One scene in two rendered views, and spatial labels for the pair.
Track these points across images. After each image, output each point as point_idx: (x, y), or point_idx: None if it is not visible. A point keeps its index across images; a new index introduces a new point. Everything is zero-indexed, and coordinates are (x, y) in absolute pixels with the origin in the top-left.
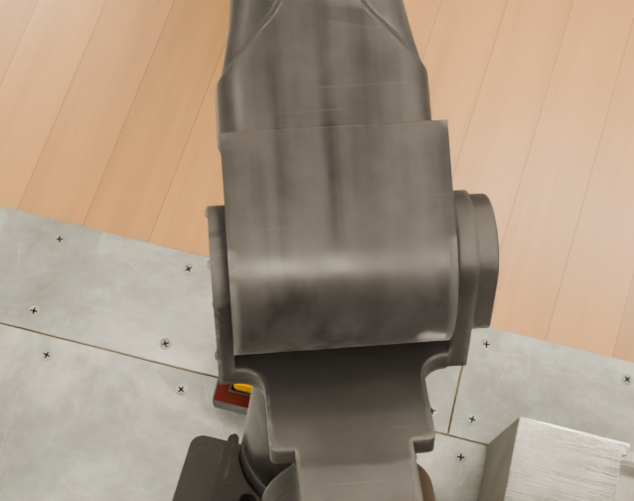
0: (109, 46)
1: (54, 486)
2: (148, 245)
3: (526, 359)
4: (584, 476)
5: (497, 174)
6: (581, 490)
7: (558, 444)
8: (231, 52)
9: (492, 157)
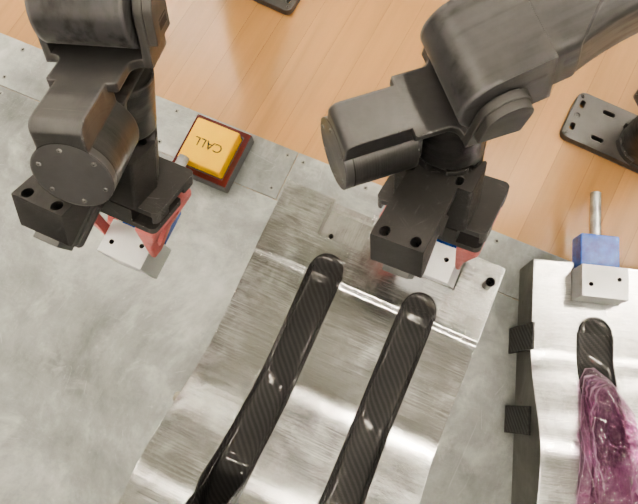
0: None
1: None
2: (161, 98)
3: (320, 172)
4: (311, 209)
5: (327, 89)
6: (308, 215)
7: (302, 194)
8: None
9: (327, 81)
